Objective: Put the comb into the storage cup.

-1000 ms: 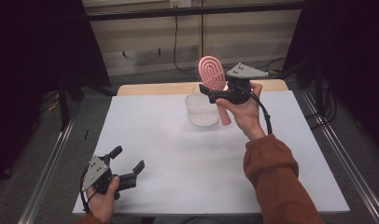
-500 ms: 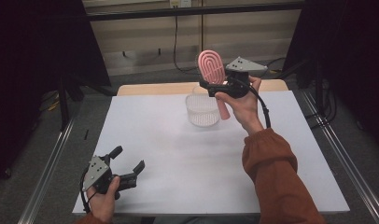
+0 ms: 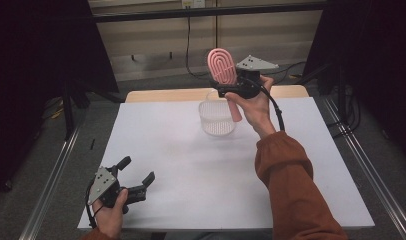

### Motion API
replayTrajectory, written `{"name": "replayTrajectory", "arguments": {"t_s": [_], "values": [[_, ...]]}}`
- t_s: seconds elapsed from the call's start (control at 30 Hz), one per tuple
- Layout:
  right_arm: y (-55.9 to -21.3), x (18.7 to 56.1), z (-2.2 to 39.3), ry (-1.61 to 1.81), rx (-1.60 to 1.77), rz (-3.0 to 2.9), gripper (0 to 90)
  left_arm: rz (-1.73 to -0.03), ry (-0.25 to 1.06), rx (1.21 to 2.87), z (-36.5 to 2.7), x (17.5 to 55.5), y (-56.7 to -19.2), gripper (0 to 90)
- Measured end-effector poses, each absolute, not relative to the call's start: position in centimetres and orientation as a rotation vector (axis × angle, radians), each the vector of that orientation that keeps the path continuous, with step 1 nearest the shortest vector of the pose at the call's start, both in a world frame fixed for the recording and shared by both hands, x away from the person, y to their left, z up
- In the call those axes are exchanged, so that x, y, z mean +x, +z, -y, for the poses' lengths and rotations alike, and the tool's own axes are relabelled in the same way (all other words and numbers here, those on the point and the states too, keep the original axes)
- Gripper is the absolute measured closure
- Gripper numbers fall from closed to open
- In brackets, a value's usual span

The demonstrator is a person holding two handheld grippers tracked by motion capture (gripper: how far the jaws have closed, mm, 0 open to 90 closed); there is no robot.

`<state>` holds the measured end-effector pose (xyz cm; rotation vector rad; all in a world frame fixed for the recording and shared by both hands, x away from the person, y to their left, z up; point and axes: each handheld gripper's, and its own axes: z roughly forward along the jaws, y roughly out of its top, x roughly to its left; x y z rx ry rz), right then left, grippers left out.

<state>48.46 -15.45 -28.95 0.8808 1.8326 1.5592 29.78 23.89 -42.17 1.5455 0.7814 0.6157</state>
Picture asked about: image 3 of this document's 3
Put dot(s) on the aluminium floor rail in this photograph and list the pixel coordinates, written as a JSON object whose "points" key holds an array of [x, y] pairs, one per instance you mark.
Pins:
{"points": [[367, 170], [49, 186]]}

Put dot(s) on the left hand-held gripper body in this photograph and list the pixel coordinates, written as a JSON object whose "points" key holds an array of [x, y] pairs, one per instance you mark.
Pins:
{"points": [[106, 188]]}

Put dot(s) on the person's right hand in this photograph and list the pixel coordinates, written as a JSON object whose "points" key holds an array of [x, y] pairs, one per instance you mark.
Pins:
{"points": [[257, 110]]}

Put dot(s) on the black metal stand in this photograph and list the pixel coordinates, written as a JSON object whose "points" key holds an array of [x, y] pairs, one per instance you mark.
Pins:
{"points": [[68, 110]]}

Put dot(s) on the small black stick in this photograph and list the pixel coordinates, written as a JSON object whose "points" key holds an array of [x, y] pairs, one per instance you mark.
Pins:
{"points": [[92, 144]]}

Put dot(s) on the black curtain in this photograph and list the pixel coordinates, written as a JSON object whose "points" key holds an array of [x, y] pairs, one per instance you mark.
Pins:
{"points": [[374, 50], [34, 60]]}

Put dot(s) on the pink vented hairbrush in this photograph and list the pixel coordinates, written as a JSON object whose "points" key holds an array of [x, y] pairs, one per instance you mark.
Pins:
{"points": [[221, 66]]}

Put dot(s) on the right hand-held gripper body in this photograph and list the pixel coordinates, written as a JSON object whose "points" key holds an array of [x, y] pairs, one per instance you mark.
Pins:
{"points": [[249, 78]]}

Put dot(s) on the white slotted plastic basket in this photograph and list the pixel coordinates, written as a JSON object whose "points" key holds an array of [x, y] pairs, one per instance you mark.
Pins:
{"points": [[216, 118]]}

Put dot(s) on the person's left hand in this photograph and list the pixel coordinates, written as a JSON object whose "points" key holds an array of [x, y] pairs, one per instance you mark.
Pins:
{"points": [[111, 216]]}

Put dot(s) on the white wall socket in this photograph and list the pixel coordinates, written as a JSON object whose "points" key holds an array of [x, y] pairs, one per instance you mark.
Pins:
{"points": [[193, 3]]}

